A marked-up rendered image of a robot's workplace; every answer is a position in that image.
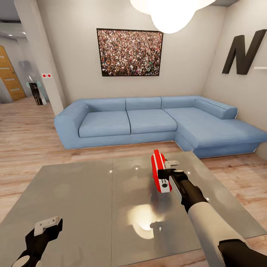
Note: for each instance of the radio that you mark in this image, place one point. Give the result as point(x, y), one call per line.
point(158, 161)

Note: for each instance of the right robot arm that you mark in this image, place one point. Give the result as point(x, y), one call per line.
point(222, 245)

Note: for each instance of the decorative sign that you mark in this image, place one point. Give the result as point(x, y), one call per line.
point(243, 62)

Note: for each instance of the standing mirror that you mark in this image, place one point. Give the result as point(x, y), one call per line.
point(32, 82)

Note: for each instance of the door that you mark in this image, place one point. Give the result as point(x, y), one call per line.
point(9, 77)

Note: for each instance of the sofa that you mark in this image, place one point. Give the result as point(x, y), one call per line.
point(195, 123)

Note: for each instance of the picture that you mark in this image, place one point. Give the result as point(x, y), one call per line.
point(129, 52)

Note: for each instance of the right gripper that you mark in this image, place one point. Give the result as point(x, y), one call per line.
point(162, 173)

